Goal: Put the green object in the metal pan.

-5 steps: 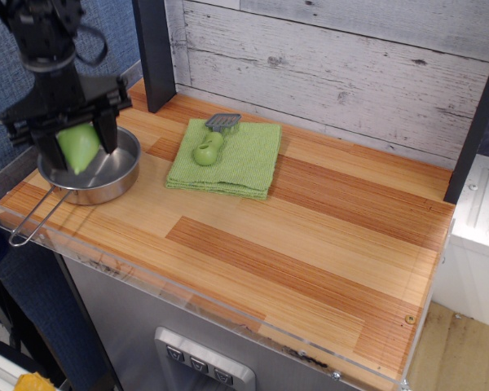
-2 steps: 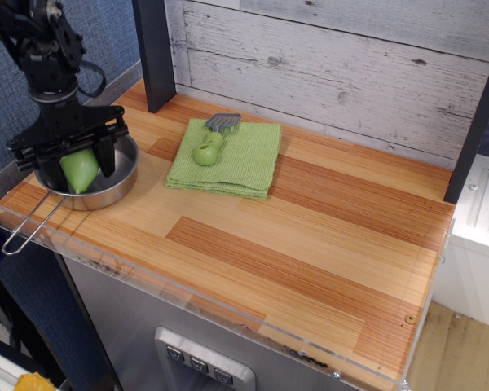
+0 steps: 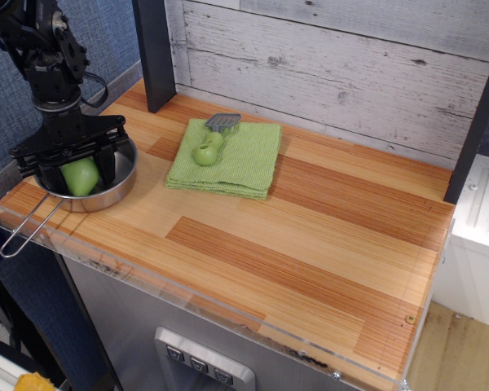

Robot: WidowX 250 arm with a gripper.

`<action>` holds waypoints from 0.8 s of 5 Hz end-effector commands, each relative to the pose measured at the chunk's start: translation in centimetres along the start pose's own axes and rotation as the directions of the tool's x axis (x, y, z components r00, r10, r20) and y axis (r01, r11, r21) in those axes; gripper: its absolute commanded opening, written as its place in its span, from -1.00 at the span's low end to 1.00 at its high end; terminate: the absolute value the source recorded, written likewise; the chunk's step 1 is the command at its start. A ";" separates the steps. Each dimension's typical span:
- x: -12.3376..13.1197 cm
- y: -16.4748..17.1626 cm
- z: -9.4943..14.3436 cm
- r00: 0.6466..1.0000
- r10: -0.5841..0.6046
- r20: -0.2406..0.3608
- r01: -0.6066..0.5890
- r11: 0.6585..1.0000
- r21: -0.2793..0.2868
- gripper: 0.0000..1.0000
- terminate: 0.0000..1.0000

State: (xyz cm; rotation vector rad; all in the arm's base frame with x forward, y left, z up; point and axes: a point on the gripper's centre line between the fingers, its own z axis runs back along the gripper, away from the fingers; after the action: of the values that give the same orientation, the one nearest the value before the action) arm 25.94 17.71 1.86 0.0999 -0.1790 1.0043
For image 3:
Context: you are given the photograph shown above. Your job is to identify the green handled grey toy spatula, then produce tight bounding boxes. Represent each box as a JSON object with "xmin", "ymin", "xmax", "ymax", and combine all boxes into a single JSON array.
[{"xmin": 193, "ymin": 113, "xmax": 241, "ymax": 166}]

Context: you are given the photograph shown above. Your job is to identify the clear acrylic table guard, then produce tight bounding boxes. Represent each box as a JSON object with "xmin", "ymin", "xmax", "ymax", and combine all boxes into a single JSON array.
[{"xmin": 0, "ymin": 60, "xmax": 457, "ymax": 391}]

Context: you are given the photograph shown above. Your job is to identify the dark left frame post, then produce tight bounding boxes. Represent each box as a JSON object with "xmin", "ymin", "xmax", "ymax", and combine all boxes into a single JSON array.
[{"xmin": 132, "ymin": 0, "xmax": 176, "ymax": 113}]

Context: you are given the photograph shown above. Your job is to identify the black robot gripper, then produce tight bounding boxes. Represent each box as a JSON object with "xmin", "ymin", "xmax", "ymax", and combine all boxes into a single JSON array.
[{"xmin": 10, "ymin": 108, "xmax": 128, "ymax": 195}]

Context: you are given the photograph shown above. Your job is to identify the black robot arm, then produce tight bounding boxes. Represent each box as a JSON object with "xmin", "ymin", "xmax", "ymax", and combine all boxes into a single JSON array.
[{"xmin": 0, "ymin": 1, "xmax": 129, "ymax": 195}]

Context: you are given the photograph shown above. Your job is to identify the green folded cloth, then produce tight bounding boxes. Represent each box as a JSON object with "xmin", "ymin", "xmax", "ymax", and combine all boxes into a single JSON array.
[{"xmin": 165, "ymin": 119, "xmax": 282, "ymax": 200}]

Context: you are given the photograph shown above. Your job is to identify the dark right frame post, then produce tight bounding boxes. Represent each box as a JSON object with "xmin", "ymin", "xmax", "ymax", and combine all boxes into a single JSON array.
[{"xmin": 443, "ymin": 77, "xmax": 489, "ymax": 204}]

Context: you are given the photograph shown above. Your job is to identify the white aluminium side block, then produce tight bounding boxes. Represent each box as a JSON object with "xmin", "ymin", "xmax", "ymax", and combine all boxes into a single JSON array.
[{"xmin": 432, "ymin": 155, "xmax": 489, "ymax": 325}]

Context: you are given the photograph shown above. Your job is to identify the silver button control panel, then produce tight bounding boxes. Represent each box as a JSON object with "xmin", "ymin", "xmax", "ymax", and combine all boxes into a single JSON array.
[{"xmin": 154, "ymin": 327, "xmax": 256, "ymax": 390}]

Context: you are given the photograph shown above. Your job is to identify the stainless steel pan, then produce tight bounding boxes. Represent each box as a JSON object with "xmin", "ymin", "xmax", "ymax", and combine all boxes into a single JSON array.
[{"xmin": 0, "ymin": 140, "xmax": 138, "ymax": 258}]

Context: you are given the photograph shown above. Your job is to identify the stainless steel cabinet front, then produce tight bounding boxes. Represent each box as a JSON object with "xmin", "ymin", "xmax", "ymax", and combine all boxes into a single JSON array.
[{"xmin": 60, "ymin": 254, "xmax": 404, "ymax": 391}]

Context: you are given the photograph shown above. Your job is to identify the dark frame post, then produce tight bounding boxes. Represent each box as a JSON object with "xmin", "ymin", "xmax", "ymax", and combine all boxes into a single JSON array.
[
  {"xmin": 443, "ymin": 77, "xmax": 489, "ymax": 204},
  {"xmin": 132, "ymin": 0, "xmax": 176, "ymax": 113}
]

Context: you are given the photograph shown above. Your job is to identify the green plastic toy pear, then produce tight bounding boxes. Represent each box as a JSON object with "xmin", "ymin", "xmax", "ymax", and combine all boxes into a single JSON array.
[{"xmin": 61, "ymin": 157, "xmax": 99, "ymax": 196}]

